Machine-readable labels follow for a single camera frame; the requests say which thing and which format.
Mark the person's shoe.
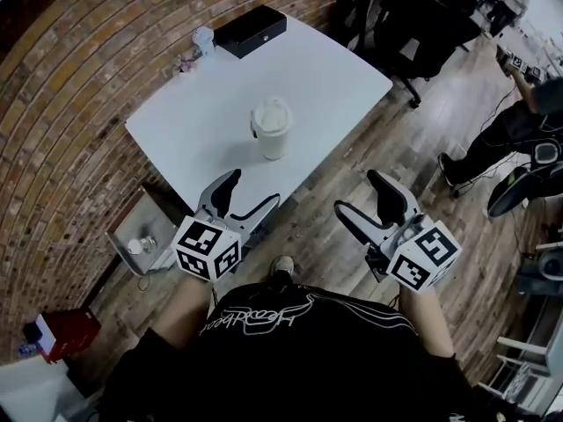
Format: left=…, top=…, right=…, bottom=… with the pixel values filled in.
left=267, top=255, right=296, bottom=286

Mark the white metal rack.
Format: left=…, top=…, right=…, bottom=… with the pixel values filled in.
left=477, top=334, right=563, bottom=415

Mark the red box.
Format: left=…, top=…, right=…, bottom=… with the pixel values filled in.
left=37, top=308, right=100, bottom=365

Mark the person's right forearm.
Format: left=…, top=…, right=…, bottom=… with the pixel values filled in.
left=398, top=284, right=457, bottom=360

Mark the pink flower ornament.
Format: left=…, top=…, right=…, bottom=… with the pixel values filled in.
left=177, top=50, right=199, bottom=75

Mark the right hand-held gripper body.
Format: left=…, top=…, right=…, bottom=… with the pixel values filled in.
left=364, top=212, right=463, bottom=293

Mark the black rectangular box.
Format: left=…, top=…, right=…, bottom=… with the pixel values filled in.
left=213, top=4, right=288, bottom=60

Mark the small white fan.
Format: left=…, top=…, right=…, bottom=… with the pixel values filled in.
left=192, top=27, right=216, bottom=59

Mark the person's left forearm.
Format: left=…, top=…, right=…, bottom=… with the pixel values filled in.
left=151, top=273, right=217, bottom=352

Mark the black office chair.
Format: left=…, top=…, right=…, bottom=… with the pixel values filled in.
left=486, top=141, right=563, bottom=219
left=377, top=0, right=483, bottom=109

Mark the white cabinet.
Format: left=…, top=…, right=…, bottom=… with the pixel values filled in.
left=0, top=358, right=87, bottom=422

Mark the person's black t-shirt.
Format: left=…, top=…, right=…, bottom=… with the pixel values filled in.
left=99, top=281, right=501, bottom=422

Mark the clear plastic bottle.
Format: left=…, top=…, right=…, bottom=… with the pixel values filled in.
left=126, top=235, right=158, bottom=257

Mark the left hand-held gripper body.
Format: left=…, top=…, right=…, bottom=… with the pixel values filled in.
left=175, top=207, right=256, bottom=283

